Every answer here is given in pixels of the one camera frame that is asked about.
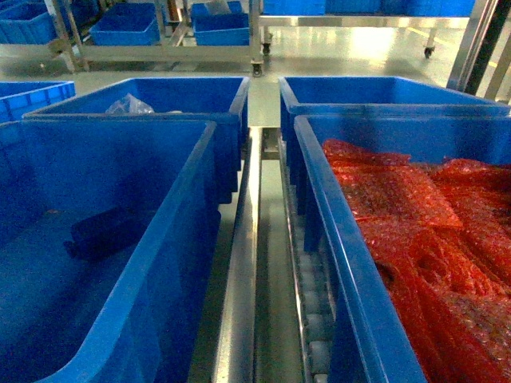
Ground blue bin rear left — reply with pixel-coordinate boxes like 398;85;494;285
22;77;250;203

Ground red bubble wrap bags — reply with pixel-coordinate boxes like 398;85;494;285
323;139;510;382

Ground blue bin with red contents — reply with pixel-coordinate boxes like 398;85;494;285
290;115;510;382

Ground blue block part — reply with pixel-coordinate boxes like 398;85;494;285
63;207;149;262

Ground blue plastic bin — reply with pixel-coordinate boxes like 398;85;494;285
1;120;220;382

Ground clear plastic bag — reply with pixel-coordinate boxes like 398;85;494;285
105;93;154;115

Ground blue bin rear right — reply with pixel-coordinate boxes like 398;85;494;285
279;76;510;143

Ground steel shelf rack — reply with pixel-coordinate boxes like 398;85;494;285
188;77;327;382

